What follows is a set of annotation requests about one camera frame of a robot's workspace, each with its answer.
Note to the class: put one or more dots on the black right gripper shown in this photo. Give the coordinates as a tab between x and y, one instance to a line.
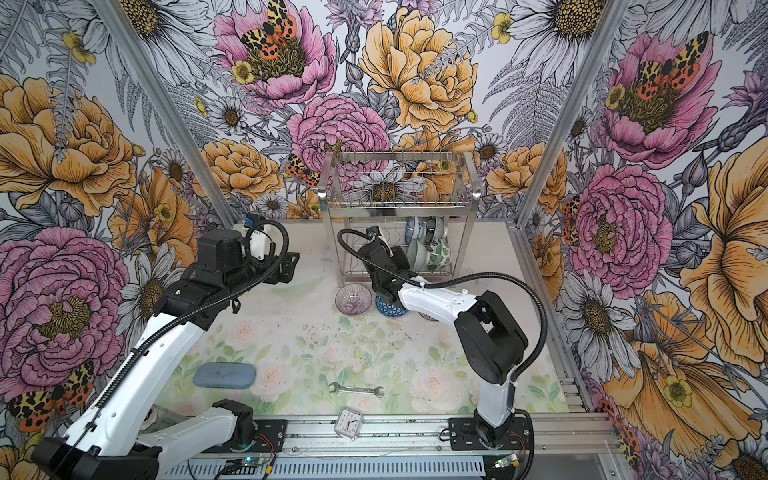
400	257

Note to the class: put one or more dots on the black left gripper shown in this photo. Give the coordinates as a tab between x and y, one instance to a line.
287	271

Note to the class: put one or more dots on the blue geometric pattern bowl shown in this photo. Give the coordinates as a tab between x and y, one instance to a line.
388	310

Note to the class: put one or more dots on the pink striped bowl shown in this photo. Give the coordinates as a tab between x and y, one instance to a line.
353	299

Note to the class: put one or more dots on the blue floral bowl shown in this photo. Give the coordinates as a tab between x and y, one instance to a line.
415	229

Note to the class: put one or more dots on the green leaf pattern bowl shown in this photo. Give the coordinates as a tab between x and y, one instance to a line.
439	255

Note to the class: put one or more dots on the dark grey patterned bowl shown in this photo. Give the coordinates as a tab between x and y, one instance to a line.
436	229

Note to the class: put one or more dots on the mint green striped bowl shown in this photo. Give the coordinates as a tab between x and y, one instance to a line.
418	255

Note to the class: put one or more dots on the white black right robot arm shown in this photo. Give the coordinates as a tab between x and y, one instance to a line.
492	341

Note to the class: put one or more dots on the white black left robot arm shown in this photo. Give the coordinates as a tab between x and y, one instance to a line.
106	441

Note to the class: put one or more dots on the steel two-tier dish rack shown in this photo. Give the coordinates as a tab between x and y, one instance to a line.
364	189

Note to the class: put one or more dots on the steel open-end wrench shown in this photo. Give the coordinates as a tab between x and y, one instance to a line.
336	388

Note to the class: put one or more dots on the small white square clock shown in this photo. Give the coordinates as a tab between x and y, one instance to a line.
349	424

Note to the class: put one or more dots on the right green circuit board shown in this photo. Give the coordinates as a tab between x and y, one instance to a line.
509	461

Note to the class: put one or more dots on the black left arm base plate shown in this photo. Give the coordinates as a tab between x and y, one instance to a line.
265	436

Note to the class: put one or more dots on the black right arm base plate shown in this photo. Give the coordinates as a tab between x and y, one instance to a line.
474	434

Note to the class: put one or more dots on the white slotted cable duct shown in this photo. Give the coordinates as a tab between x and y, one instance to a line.
377	467

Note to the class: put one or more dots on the aluminium front rail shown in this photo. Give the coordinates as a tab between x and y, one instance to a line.
413	435

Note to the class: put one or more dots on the right aluminium corner post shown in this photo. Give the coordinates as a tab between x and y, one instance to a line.
606	30

